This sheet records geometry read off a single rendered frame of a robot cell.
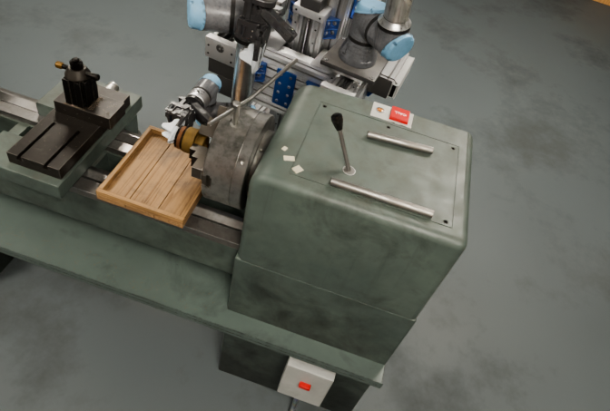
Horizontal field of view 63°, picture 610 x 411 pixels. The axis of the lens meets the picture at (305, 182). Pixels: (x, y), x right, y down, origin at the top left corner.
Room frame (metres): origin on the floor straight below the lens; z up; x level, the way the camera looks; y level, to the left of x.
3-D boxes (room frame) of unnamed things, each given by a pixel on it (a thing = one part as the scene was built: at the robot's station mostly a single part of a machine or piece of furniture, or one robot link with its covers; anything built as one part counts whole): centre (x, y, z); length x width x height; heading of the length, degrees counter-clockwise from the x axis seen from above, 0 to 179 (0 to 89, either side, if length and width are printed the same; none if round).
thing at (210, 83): (1.41, 0.43, 1.08); 0.11 x 0.08 x 0.09; 174
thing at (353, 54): (1.75, -0.07, 1.21); 0.15 x 0.15 x 0.10
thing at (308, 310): (1.11, -0.17, 0.43); 0.60 x 0.48 x 0.86; 85
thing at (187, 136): (1.14, 0.38, 1.08); 0.09 x 0.09 x 0.09; 85
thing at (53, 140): (1.19, 0.82, 0.95); 0.43 x 0.18 x 0.04; 175
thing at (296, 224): (1.12, -0.17, 1.06); 0.59 x 0.48 x 0.39; 85
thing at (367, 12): (1.74, -0.07, 1.33); 0.13 x 0.12 x 0.14; 41
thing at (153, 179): (1.15, 0.48, 0.89); 0.36 x 0.30 x 0.04; 175
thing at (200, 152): (1.04, 0.32, 1.09); 0.12 x 0.11 x 0.05; 175
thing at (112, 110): (1.25, 0.79, 1.00); 0.20 x 0.10 x 0.05; 85
